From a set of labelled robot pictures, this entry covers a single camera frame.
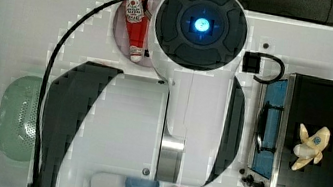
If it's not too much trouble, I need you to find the black cable clip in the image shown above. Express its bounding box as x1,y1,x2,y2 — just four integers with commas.
242,52,285,85

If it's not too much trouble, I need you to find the peeled toy banana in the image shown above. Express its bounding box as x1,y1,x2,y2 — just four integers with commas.
291,123,331,171

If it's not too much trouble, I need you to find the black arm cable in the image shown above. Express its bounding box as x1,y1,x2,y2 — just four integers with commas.
24,0,170,187

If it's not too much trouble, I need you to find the green perforated strainer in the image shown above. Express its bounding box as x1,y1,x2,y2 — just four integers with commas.
0,76,42,162

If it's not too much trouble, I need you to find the red ketchup bottle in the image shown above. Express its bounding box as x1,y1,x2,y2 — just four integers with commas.
124,0,149,63

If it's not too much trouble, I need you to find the pink round plate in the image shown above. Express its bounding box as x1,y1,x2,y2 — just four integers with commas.
112,2,153,68

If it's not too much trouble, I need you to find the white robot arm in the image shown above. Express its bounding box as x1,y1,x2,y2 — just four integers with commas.
38,0,249,187

